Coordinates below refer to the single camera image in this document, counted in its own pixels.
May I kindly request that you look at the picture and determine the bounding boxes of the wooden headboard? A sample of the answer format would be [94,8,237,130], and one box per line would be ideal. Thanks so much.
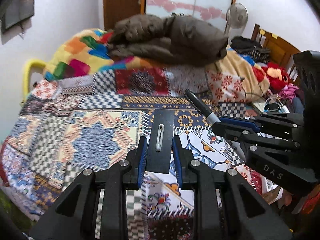
[251,24,300,86]

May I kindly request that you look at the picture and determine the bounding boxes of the black Sharpie marker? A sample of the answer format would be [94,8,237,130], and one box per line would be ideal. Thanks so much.
[184,89,221,125]

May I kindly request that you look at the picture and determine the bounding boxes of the yellow curved tube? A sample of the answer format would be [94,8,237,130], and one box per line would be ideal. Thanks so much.
[22,59,46,102]

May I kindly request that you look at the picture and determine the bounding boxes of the patchwork patterned bedspread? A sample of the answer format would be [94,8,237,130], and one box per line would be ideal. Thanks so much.
[0,67,278,240]

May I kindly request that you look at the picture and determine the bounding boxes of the brown wooden door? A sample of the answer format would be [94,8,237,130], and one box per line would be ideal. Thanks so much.
[103,0,147,30]

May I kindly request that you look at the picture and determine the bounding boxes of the white power strip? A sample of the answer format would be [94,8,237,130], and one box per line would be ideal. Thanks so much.
[251,98,290,113]

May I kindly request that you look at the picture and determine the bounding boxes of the beige yellow blanket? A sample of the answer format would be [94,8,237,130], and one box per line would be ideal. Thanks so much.
[205,46,270,103]

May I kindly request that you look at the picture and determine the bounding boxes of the red plush toy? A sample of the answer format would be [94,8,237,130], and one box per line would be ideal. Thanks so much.
[253,62,291,92]

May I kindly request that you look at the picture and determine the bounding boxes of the brown puffer jacket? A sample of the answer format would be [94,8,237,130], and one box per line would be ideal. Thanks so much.
[107,15,228,66]

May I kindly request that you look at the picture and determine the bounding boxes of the colourful block fleece blanket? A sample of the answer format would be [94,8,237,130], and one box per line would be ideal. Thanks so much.
[43,29,163,81]

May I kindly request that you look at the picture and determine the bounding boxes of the black card with clip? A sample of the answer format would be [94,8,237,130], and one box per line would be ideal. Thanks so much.
[145,109,175,174]

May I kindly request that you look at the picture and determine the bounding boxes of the white standing fan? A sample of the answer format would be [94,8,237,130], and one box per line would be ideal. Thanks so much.
[225,3,248,35]

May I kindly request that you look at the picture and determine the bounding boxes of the black clothes near headboard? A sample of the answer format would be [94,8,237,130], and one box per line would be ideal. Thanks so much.
[231,36,271,64]

